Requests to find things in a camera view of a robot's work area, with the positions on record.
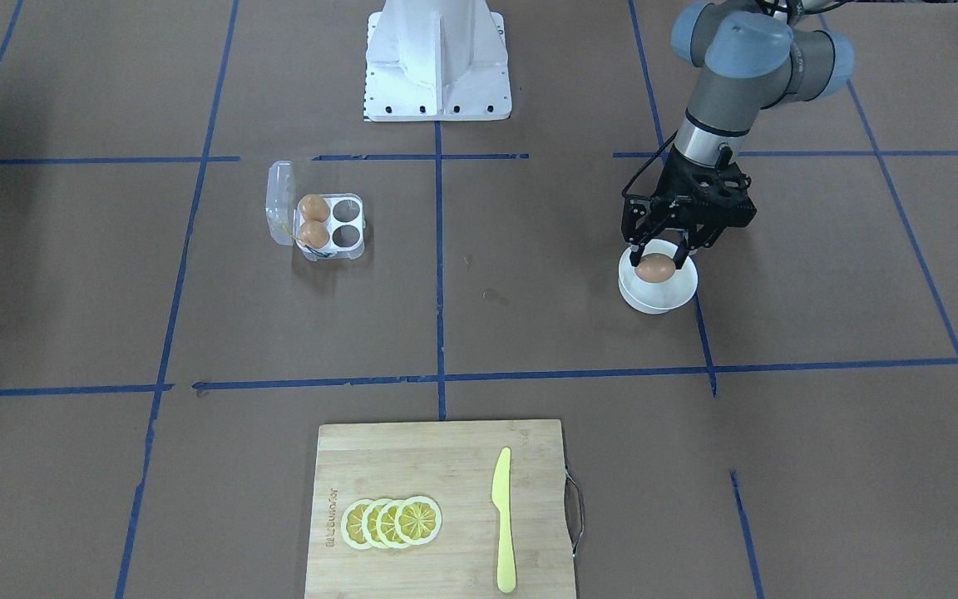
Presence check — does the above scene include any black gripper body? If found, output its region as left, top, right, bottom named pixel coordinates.
left=622, top=146, right=758, bottom=249

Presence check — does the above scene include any brown egg from bowl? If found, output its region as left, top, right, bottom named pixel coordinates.
left=634, top=253, right=678, bottom=285

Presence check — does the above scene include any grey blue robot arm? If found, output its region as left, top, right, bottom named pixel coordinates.
left=621, top=1, right=856, bottom=268

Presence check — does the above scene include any clear plastic egg carton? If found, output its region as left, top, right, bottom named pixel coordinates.
left=264, top=161, right=366, bottom=261

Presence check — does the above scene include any brown egg front carton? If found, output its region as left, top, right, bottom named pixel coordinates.
left=298, top=220, right=331, bottom=251

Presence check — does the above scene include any brown egg carton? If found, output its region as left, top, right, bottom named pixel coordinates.
left=298, top=220, right=331, bottom=251
left=298, top=194, right=332, bottom=223

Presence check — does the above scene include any brown egg rear carton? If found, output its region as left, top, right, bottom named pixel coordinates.
left=298, top=194, right=332, bottom=223

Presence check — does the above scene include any white ceramic bowl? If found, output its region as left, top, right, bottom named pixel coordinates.
left=617, top=239, right=699, bottom=314

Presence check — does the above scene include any yellow plastic knife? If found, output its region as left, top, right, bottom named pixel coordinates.
left=491, top=447, right=517, bottom=594

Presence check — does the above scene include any bamboo cutting board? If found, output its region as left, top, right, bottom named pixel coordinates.
left=304, top=418, right=577, bottom=598

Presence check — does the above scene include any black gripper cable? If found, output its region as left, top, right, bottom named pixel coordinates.
left=620, top=0, right=812, bottom=205

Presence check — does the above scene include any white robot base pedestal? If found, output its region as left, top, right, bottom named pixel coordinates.
left=363, top=1, right=513, bottom=122

